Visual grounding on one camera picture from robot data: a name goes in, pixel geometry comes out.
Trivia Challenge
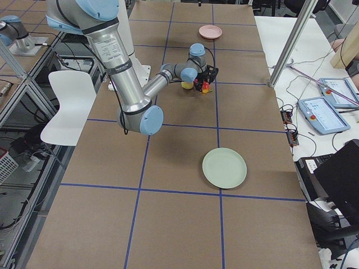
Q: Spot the green plate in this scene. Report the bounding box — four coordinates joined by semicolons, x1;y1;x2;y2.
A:
202;147;247;189

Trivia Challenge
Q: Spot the black computer case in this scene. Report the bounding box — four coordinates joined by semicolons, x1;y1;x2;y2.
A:
295;139;358;259

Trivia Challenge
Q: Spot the near teach pendant tablet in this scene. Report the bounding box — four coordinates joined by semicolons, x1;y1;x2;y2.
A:
298;97;351;135

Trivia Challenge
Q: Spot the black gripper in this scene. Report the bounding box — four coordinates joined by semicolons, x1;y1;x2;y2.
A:
195;64;219;92

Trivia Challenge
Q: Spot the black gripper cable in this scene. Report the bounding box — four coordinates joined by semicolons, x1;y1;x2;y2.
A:
204;47;216;69

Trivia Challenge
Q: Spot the pink plate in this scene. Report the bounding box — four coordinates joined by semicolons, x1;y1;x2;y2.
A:
199;25;223;40

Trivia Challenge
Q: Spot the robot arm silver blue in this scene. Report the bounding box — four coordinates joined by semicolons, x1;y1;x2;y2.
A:
1;15;48;56
46;1;218;135

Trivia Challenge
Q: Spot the yellow green peach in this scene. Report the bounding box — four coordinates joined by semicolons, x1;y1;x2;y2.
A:
181;81;194;90

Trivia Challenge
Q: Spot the white chair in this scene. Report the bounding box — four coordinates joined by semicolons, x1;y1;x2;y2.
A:
40;70;96;146

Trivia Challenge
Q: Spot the teach pendant tablet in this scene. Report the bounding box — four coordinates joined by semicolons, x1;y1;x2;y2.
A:
298;97;351;135
319;78;358;109

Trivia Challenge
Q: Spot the far teach pendant tablet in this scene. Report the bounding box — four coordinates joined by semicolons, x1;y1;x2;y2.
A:
319;78;358;109

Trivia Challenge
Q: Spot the aluminium frame post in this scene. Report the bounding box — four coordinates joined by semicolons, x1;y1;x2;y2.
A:
268;0;317;88

